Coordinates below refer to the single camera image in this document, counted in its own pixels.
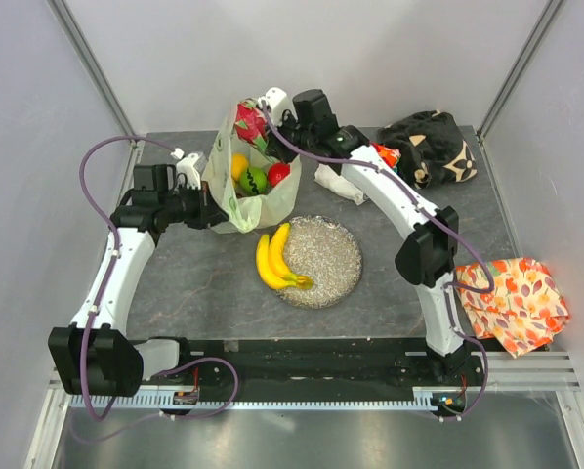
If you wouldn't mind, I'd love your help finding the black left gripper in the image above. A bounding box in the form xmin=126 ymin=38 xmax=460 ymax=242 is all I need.
xmin=159 ymin=180 xmax=229 ymax=230

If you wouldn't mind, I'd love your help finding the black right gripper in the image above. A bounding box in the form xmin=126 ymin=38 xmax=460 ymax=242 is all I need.
xmin=263 ymin=109 xmax=315 ymax=166

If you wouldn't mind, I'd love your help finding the red fake apple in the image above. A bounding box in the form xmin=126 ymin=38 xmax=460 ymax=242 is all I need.
xmin=267 ymin=162 xmax=291 ymax=188

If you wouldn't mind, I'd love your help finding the red fake dragon fruit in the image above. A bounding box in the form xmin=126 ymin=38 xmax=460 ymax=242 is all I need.
xmin=233 ymin=99 xmax=268 ymax=154

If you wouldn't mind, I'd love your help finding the green fake round fruit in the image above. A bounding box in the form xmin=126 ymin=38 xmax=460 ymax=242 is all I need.
xmin=239 ymin=166 xmax=268 ymax=195

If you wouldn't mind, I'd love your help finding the avocado print plastic bag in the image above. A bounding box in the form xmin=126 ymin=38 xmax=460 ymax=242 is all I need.
xmin=203 ymin=105 xmax=302 ymax=234

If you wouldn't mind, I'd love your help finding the yellow fake banana bunch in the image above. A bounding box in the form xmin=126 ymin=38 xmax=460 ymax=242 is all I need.
xmin=256 ymin=222 xmax=313 ymax=290

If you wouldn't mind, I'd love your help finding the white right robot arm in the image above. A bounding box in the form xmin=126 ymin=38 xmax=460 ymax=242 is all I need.
xmin=258 ymin=88 xmax=464 ymax=385

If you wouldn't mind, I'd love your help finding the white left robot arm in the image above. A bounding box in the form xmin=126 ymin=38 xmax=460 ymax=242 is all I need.
xmin=48 ymin=159 xmax=228 ymax=397

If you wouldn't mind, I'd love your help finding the white cartoon print cloth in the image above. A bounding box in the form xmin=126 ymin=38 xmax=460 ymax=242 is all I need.
xmin=313 ymin=142 xmax=403 ymax=205

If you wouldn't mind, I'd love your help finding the speckled ceramic plate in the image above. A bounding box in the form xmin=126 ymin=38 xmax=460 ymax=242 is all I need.
xmin=276 ymin=215 xmax=363 ymax=309

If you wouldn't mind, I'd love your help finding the black beige patterned cloth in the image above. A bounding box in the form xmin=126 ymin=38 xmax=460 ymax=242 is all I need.
xmin=377 ymin=110 xmax=478 ymax=189

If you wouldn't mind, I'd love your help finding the orange floral cloth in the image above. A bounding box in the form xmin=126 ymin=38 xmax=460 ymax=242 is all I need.
xmin=456 ymin=258 xmax=570 ymax=358

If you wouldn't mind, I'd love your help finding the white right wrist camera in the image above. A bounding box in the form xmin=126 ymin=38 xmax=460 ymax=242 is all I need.
xmin=258 ymin=87 xmax=293 ymax=125

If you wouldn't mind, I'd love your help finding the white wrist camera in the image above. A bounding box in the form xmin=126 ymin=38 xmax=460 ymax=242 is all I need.
xmin=258 ymin=87 xmax=293 ymax=125
xmin=170 ymin=148 xmax=207 ymax=190

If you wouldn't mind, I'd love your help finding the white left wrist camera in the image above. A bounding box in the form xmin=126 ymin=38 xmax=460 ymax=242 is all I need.
xmin=170 ymin=148 xmax=207 ymax=190

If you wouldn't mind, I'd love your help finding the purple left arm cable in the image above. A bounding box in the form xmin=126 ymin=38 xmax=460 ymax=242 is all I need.
xmin=69 ymin=135 xmax=240 ymax=444

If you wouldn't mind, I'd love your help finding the grey slotted cable duct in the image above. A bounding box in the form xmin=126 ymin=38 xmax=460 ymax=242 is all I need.
xmin=91 ymin=388 xmax=465 ymax=414

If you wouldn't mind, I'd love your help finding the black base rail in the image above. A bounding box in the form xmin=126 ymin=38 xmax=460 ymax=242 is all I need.
xmin=135 ymin=336 xmax=486 ymax=392

